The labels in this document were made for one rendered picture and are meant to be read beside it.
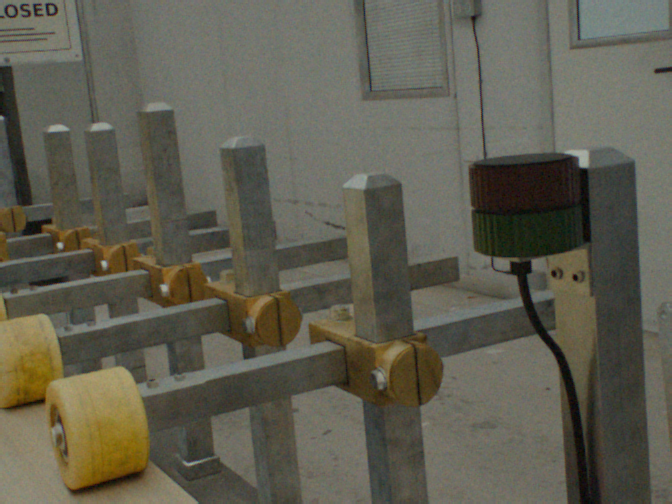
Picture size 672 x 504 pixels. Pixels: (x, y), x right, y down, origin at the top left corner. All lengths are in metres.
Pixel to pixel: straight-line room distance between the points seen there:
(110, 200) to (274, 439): 0.54
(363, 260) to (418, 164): 4.85
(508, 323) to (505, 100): 4.07
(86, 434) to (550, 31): 4.11
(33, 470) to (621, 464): 0.45
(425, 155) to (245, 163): 4.58
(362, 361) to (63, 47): 2.33
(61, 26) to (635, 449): 2.59
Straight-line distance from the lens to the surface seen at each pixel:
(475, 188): 0.57
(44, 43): 3.05
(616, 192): 0.60
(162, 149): 1.25
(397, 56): 5.81
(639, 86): 4.35
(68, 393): 0.77
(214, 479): 1.33
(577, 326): 0.61
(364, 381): 0.83
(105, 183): 1.49
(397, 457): 0.85
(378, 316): 0.81
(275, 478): 1.09
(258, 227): 1.03
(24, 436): 0.94
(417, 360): 0.81
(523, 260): 0.56
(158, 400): 0.79
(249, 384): 0.82
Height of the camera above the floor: 1.18
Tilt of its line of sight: 10 degrees down
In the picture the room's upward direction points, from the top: 5 degrees counter-clockwise
